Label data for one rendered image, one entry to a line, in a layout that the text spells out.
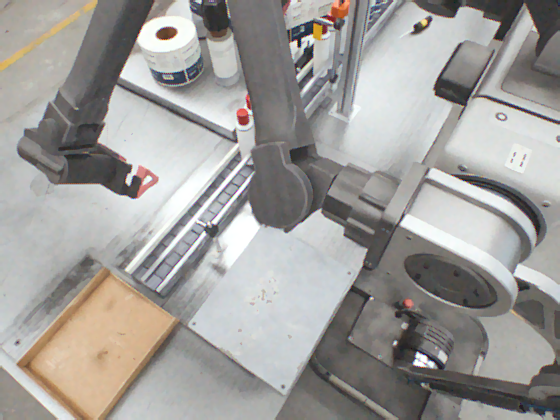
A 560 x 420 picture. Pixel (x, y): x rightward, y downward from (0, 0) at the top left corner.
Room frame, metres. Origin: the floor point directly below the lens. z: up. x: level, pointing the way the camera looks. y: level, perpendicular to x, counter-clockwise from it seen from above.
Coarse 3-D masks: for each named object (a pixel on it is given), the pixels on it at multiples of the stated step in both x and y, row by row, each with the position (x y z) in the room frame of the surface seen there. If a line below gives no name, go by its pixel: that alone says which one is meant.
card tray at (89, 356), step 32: (96, 288) 0.38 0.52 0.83; (128, 288) 0.37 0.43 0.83; (64, 320) 0.29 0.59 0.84; (96, 320) 0.29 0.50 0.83; (128, 320) 0.28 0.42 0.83; (160, 320) 0.27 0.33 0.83; (32, 352) 0.21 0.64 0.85; (64, 352) 0.21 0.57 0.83; (96, 352) 0.21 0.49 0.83; (128, 352) 0.20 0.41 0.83; (64, 384) 0.14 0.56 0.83; (96, 384) 0.13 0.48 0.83; (128, 384) 0.12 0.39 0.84; (96, 416) 0.06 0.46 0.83
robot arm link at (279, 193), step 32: (256, 0) 0.41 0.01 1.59; (256, 32) 0.39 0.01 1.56; (256, 64) 0.36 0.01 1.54; (288, 64) 0.36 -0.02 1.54; (256, 96) 0.34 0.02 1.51; (288, 96) 0.33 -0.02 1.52; (256, 128) 0.31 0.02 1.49; (288, 128) 0.30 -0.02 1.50; (256, 160) 0.27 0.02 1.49; (288, 160) 0.26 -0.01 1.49; (256, 192) 0.24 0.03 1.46; (288, 192) 0.23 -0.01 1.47; (288, 224) 0.20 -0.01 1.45
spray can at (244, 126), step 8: (240, 112) 0.75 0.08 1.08; (240, 120) 0.74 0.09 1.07; (248, 120) 0.74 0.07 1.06; (240, 128) 0.73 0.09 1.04; (248, 128) 0.73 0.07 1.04; (240, 136) 0.73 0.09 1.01; (248, 136) 0.73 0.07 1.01; (240, 144) 0.73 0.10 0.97; (248, 144) 0.73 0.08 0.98; (240, 152) 0.74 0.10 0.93; (248, 152) 0.73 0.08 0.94
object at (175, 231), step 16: (368, 32) 1.36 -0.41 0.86; (304, 80) 1.09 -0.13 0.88; (320, 80) 1.08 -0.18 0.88; (304, 96) 1.01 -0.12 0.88; (240, 160) 0.75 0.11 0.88; (224, 176) 0.69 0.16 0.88; (240, 176) 0.69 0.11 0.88; (208, 192) 0.64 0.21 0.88; (224, 192) 0.63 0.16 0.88; (192, 208) 0.58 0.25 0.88; (176, 224) 0.53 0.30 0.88; (192, 240) 0.48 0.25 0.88; (176, 256) 0.43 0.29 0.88; (144, 272) 0.39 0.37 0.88; (160, 272) 0.39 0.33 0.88
